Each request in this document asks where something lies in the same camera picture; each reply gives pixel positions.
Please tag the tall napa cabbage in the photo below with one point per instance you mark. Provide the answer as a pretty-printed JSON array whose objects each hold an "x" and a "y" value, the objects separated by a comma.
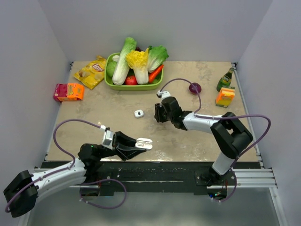
[{"x": 122, "y": 68}]

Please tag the green plastic basket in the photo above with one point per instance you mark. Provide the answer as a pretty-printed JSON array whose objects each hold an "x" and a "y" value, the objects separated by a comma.
[{"x": 146, "y": 87}]

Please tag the red tomato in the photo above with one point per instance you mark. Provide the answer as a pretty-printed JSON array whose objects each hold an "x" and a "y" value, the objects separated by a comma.
[{"x": 131, "y": 80}]

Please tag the yellow napa cabbage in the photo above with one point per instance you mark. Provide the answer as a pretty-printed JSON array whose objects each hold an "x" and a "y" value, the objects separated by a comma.
[{"x": 138, "y": 60}]

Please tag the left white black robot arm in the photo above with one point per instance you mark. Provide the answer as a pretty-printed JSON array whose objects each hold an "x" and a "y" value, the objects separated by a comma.
[{"x": 25, "y": 189}]

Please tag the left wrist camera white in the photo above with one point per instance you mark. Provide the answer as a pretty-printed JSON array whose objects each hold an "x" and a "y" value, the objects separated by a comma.
[{"x": 108, "y": 135}]

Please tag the orange sponge pack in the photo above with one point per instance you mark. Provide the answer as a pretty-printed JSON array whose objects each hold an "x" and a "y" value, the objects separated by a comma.
[{"x": 225, "y": 96}]

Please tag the green Perrier bottle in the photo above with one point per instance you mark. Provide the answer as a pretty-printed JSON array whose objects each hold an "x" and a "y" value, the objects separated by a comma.
[{"x": 225, "y": 80}]

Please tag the green leaf lettuce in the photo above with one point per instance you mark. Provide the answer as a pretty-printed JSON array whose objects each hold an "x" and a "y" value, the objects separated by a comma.
[{"x": 156, "y": 56}]

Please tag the purple red onion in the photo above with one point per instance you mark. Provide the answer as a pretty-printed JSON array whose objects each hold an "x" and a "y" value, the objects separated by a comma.
[{"x": 195, "y": 88}]

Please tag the orange carrot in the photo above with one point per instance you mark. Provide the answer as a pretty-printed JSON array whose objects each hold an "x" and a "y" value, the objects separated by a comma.
[{"x": 154, "y": 74}]

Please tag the round green cabbage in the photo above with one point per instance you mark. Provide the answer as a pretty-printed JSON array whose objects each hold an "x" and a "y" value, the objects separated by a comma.
[{"x": 110, "y": 68}]

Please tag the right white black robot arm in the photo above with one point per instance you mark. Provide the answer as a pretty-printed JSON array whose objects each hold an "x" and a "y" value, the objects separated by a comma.
[{"x": 229, "y": 132}]

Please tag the pink orange snack box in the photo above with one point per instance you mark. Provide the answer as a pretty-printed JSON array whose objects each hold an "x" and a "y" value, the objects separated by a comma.
[{"x": 68, "y": 92}]

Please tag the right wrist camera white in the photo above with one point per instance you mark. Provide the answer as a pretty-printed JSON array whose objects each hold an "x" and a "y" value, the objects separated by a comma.
[{"x": 163, "y": 94}]

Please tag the white gold-rimmed charging case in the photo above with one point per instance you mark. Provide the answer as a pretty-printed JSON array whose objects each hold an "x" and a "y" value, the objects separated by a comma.
[{"x": 138, "y": 113}]

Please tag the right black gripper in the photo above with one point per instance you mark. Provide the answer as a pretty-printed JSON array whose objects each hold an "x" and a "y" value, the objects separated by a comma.
[{"x": 158, "y": 116}]

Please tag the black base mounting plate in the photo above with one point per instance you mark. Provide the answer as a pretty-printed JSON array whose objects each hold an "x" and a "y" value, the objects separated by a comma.
[{"x": 107, "y": 186}]

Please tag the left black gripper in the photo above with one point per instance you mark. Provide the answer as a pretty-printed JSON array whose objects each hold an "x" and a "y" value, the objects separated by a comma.
[{"x": 125, "y": 153}]

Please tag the aluminium frame rail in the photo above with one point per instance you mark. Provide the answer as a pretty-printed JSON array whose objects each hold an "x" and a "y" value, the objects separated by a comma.
[{"x": 245, "y": 178}]

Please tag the yellow Lays chips bag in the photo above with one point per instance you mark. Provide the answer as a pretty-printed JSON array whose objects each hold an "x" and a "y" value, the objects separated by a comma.
[{"x": 93, "y": 73}]

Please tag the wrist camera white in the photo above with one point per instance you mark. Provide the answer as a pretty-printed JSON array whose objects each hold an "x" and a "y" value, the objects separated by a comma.
[
  {"x": 108, "y": 135},
  {"x": 163, "y": 94}
]

